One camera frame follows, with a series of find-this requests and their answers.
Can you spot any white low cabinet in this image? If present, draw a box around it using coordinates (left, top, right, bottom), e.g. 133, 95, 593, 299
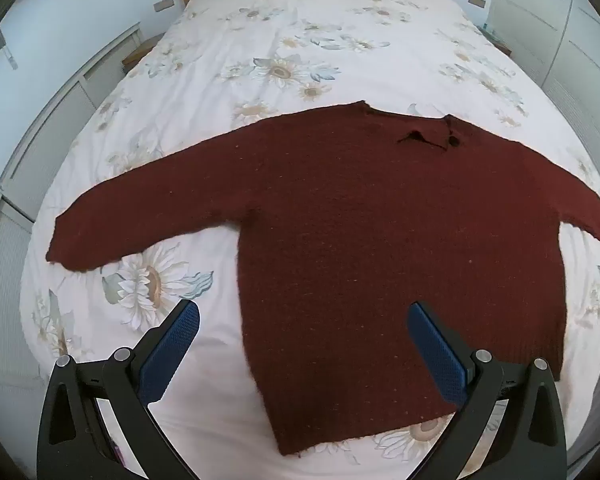
0, 22, 143, 480

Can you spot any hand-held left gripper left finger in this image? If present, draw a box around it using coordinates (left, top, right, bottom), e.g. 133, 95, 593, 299
37, 299, 201, 480

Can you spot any dark red knitted sweater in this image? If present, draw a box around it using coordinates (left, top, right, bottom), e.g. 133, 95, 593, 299
46, 101, 600, 457

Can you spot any white floral duvet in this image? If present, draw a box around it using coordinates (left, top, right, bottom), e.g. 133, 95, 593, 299
19, 0, 600, 480

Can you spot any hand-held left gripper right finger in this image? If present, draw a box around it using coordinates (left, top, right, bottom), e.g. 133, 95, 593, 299
406, 301, 569, 480

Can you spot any wooden nightstand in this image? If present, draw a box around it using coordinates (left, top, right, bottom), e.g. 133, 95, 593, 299
482, 22, 513, 58
121, 32, 166, 73

